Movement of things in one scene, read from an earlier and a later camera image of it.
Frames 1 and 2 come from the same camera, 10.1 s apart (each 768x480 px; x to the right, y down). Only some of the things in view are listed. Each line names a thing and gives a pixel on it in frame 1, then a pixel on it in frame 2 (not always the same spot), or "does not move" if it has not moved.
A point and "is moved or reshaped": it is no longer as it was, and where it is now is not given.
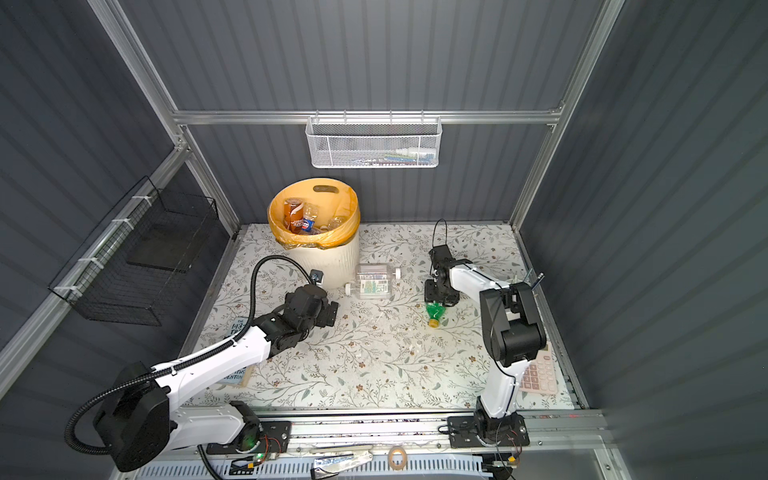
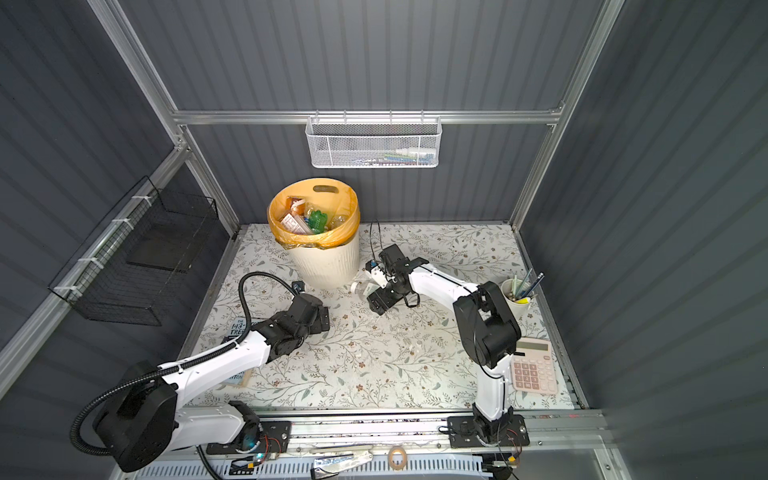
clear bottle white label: x=370 y=288 does not move
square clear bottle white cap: x=376 y=274 is moved or reshaped
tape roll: x=397 y=458 does not move
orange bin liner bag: x=333 y=198 does not move
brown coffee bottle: x=293 y=215 does not move
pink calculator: x=539 y=374 does not move
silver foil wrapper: x=334 y=464 does not move
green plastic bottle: x=434 y=311 → x=317 y=221
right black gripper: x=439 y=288 → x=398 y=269
